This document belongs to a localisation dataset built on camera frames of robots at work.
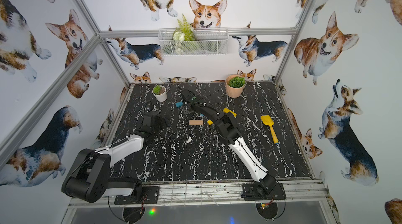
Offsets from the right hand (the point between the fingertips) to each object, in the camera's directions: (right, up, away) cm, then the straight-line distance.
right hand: (185, 109), depth 104 cm
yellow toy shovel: (+52, -7, -7) cm, 53 cm away
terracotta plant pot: (+33, +16, +2) cm, 36 cm away
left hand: (-11, -3, -12) cm, 16 cm away
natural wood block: (+7, -8, -6) cm, 12 cm away
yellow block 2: (+28, -1, +2) cm, 28 cm away
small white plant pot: (-17, +11, +2) cm, 21 cm away
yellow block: (+16, -8, -7) cm, 19 cm away
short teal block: (-5, +3, +4) cm, 7 cm away
